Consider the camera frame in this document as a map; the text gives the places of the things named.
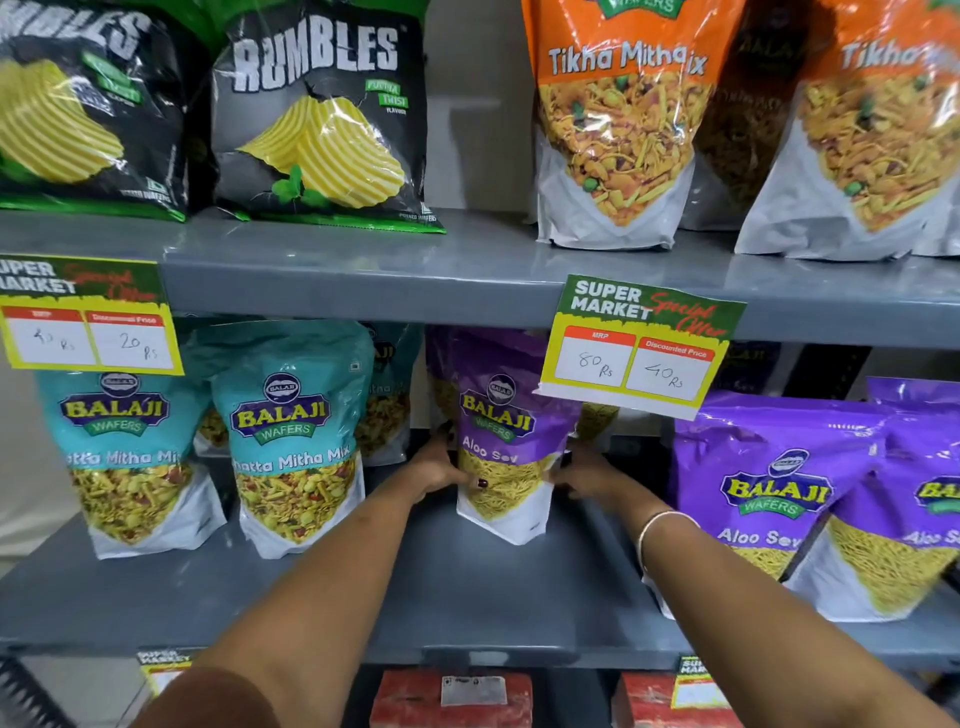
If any black potato chips bag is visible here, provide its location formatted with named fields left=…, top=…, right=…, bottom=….
left=0, top=0, right=198, bottom=224
left=210, top=0, right=447, bottom=235

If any grey metal shelf board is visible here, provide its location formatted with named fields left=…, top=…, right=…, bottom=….
left=0, top=438, right=960, bottom=674
left=0, top=208, right=960, bottom=351

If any person's left forearm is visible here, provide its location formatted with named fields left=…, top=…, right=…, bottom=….
left=191, top=477, right=426, bottom=728

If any person's right forearm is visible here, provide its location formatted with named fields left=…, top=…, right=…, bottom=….
left=621, top=504, right=955, bottom=728

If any large yellow green price tag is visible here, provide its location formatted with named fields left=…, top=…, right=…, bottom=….
left=0, top=254, right=186, bottom=377
left=535, top=273, right=748, bottom=422

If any small yellow green price tag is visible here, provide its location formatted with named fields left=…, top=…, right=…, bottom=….
left=136, top=648, right=198, bottom=697
left=669, top=655, right=734, bottom=711

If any dark brown snack pouch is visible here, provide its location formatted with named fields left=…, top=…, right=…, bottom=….
left=678, top=0, right=820, bottom=233

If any teal snack mix pouch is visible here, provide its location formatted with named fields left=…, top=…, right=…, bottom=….
left=210, top=321, right=375, bottom=561
left=36, top=318, right=228, bottom=561
left=192, top=405, right=231, bottom=459
left=355, top=322, right=426, bottom=468

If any black wire rack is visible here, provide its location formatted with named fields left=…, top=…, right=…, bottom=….
left=0, top=656, right=78, bottom=728

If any person's right hand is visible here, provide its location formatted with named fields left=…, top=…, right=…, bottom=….
left=547, top=441, right=643, bottom=528

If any red box with white label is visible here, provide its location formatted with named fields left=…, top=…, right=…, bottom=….
left=368, top=669, right=534, bottom=728

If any person's left hand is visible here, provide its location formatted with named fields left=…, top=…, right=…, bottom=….
left=403, top=422, right=492, bottom=505

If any thin white bracelet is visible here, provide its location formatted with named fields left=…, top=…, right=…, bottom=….
left=636, top=510, right=700, bottom=577

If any orange snack mix pouch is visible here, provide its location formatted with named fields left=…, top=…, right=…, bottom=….
left=734, top=0, right=960, bottom=263
left=520, top=0, right=749, bottom=252

